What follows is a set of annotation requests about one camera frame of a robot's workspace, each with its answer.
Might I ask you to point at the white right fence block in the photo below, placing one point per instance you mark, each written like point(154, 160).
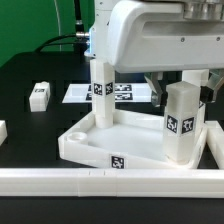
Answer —
point(215, 141)

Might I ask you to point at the white fence block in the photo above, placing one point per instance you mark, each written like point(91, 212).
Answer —
point(215, 141)
point(3, 131)

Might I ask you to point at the white left fence block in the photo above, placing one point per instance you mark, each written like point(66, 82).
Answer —
point(3, 131)

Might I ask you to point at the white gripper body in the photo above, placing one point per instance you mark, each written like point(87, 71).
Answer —
point(150, 36)

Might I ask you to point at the white front fence rail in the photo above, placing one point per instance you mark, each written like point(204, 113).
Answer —
point(86, 182)

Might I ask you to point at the white marker base plate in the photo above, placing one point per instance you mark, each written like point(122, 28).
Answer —
point(124, 92)

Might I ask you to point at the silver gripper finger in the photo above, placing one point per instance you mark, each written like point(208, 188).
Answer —
point(159, 95)
point(215, 82)

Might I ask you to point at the white desk top tray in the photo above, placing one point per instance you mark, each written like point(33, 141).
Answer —
point(135, 141)

